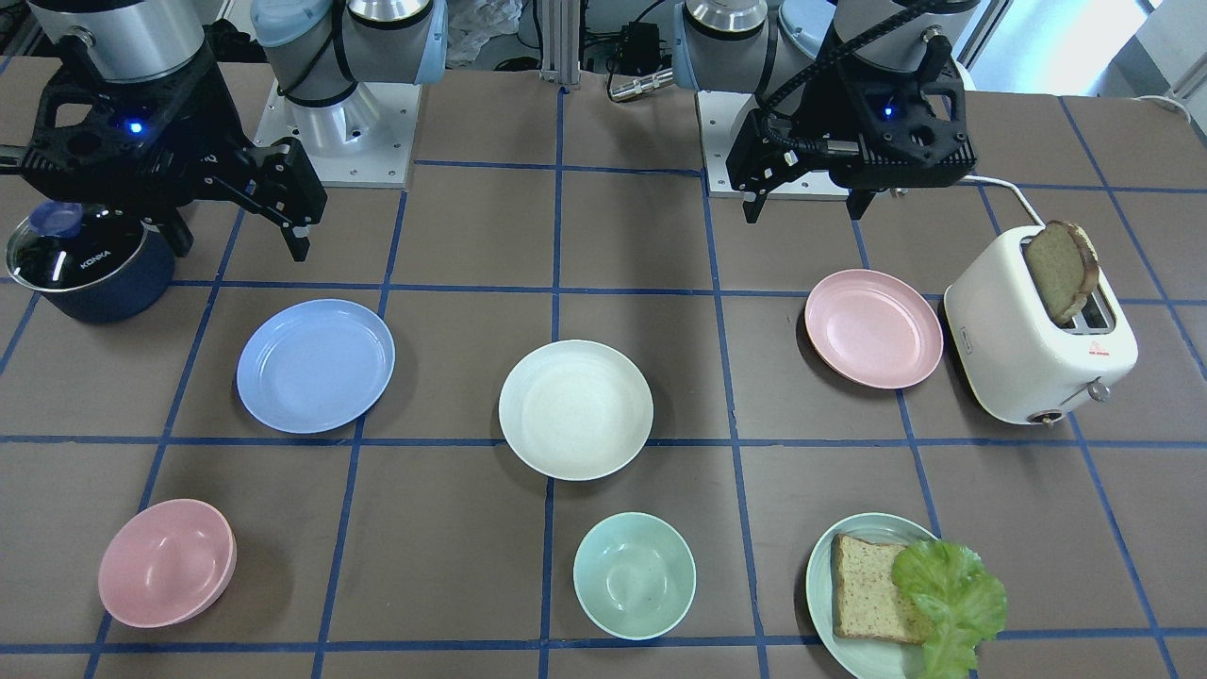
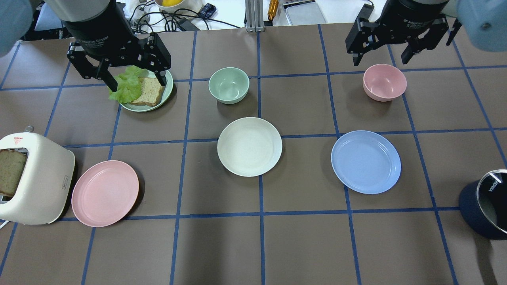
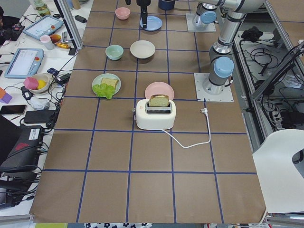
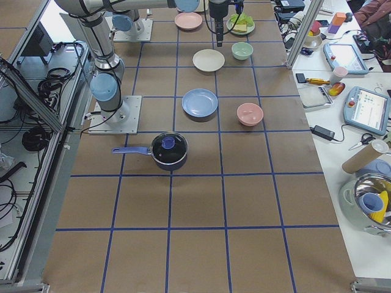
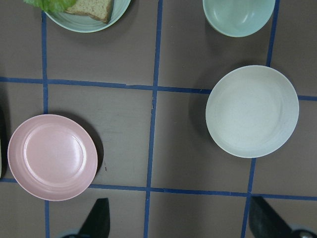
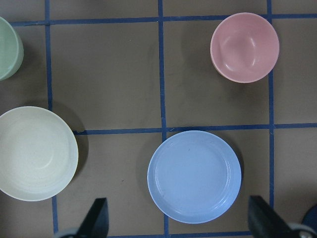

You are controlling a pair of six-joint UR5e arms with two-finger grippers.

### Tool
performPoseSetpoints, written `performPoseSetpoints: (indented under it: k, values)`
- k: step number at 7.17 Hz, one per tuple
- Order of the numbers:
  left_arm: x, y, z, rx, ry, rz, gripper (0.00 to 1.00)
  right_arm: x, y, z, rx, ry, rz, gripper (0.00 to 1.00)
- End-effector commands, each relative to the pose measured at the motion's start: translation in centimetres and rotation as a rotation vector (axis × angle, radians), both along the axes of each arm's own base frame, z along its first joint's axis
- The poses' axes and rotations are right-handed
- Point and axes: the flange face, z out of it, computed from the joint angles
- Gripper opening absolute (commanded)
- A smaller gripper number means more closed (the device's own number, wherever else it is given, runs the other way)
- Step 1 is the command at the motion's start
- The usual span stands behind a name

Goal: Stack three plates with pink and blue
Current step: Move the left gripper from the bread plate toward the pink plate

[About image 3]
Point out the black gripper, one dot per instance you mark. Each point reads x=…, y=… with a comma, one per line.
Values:
x=142, y=3

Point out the blue plate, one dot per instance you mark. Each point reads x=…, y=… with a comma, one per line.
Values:
x=153, y=23

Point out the pink plate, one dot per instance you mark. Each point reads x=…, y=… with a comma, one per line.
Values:
x=159, y=88

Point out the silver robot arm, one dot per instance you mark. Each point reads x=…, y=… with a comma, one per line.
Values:
x=221, y=65
x=204, y=7

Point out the pink bowl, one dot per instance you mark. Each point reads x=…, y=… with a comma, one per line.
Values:
x=122, y=13

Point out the dark blue saucepan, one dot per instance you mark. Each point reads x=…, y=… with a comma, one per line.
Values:
x=166, y=4

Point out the cream white plate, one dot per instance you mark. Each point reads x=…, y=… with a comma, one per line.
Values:
x=142, y=49

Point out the green bowl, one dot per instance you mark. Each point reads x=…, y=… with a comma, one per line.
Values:
x=114, y=52

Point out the black power adapter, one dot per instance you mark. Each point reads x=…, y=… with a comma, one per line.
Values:
x=80, y=19

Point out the bread slice on plate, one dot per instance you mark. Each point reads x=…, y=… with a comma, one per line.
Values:
x=109, y=82

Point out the green plate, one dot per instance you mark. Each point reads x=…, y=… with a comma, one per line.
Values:
x=98, y=79

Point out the gold metal cylinder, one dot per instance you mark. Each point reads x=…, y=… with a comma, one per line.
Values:
x=62, y=45

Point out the mango toy fruit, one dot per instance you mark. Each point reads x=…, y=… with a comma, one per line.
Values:
x=55, y=38

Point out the green lettuce leaf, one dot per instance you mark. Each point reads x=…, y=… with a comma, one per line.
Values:
x=104, y=90

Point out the far teach pendant tablet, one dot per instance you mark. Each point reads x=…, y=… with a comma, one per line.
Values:
x=47, y=25

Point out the teach pendant tablet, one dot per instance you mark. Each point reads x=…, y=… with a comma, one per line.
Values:
x=47, y=25
x=25, y=62

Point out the glass bottle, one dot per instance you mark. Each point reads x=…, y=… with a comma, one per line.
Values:
x=42, y=8

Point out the white pink cup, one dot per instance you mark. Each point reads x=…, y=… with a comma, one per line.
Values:
x=47, y=42

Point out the bread slice in toaster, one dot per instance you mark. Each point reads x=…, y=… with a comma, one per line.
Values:
x=159, y=101

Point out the white toaster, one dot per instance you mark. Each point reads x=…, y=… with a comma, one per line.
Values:
x=154, y=118

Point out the beige bowl with fruit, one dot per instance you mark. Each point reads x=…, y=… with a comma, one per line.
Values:
x=42, y=76

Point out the yellow toy fruit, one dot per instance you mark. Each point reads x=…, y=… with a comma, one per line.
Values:
x=41, y=84

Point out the near teach pendant tablet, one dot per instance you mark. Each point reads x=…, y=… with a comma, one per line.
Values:
x=25, y=62

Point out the pink toy cup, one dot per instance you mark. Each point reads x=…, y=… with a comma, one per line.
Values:
x=31, y=83

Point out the black power bank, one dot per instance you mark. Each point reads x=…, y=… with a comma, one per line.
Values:
x=38, y=117

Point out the purple toy block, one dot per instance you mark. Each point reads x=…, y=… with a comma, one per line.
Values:
x=4, y=96

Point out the black smartphone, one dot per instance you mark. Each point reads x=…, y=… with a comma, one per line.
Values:
x=13, y=109

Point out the black laptop computer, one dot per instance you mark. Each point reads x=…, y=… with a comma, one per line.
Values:
x=19, y=153

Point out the white chair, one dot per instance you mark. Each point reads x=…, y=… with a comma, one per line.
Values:
x=281, y=183

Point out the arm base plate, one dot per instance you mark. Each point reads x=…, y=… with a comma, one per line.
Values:
x=203, y=23
x=207, y=92

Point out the aluminium frame post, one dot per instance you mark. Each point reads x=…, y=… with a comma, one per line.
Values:
x=69, y=22

